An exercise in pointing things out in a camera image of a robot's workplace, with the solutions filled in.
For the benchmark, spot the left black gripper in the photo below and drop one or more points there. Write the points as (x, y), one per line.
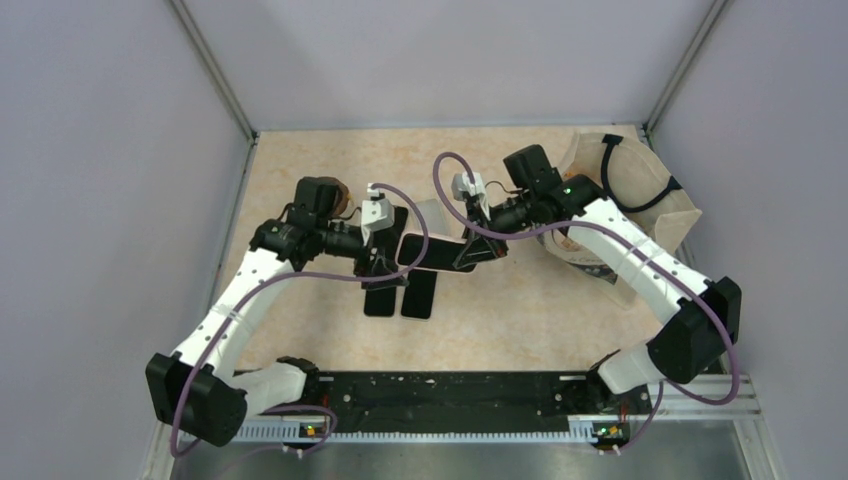
(383, 239)

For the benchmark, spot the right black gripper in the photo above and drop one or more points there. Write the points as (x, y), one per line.
(481, 248)

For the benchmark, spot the white cased phone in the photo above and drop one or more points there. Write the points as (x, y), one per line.
(441, 254)

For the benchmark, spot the black smartphone silver edge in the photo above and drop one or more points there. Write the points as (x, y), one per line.
(418, 297)

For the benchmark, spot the white phone case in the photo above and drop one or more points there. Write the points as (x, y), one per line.
(432, 213)

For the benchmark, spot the black phone case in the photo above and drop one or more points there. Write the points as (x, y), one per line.
(401, 216)

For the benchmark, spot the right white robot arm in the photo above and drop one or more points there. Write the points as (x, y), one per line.
(694, 351)

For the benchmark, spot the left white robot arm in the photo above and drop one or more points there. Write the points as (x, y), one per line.
(196, 389)

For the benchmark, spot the printed paper packet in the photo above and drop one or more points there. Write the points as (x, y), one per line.
(576, 255)

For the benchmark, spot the white cup brown lid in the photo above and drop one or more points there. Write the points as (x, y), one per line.
(343, 199)

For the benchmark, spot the beige tote bag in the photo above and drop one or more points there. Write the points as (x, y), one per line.
(643, 188)

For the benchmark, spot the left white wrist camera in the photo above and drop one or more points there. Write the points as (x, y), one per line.
(377, 212)

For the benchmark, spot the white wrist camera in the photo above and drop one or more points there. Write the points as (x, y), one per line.
(377, 212)
(471, 189)

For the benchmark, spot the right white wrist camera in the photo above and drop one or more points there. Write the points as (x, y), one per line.
(471, 189)

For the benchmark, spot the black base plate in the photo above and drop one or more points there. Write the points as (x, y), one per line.
(464, 402)

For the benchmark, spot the grey slotted cable duct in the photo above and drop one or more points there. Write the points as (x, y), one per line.
(281, 431)

